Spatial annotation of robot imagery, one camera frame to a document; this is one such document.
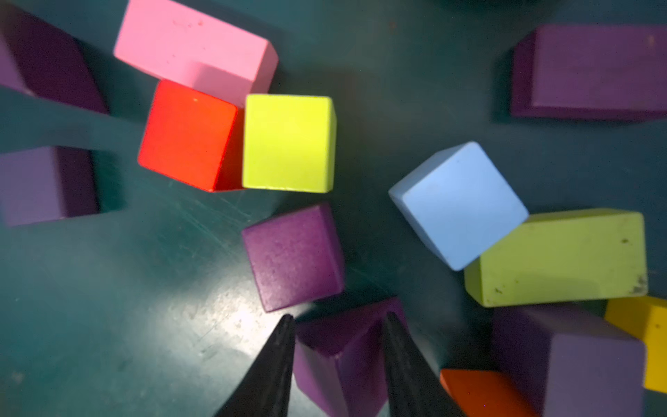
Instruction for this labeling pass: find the lime green long block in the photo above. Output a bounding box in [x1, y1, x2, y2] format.
[464, 208, 649, 308]

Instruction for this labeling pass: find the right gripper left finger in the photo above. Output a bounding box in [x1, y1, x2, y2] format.
[216, 314, 295, 416]

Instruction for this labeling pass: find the light blue cube block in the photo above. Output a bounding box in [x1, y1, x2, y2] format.
[388, 142, 529, 271]

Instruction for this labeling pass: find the red cube block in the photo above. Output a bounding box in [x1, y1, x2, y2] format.
[137, 80, 244, 193]

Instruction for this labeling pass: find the lime green cube block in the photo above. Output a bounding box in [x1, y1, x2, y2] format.
[242, 94, 337, 194]

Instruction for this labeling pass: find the purple triangle prism block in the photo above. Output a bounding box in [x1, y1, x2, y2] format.
[1, 1, 109, 114]

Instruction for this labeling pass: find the small orange block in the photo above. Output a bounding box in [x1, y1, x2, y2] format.
[439, 369, 538, 417]

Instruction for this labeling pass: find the pink rectangular block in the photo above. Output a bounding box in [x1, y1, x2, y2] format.
[114, 0, 279, 108]

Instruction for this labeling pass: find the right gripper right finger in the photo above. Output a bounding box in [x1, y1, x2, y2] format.
[381, 312, 465, 416]

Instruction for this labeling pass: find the yellow cube upper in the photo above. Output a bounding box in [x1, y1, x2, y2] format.
[604, 296, 666, 394]

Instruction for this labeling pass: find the purple cube small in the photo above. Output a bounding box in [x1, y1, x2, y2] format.
[1, 146, 100, 227]

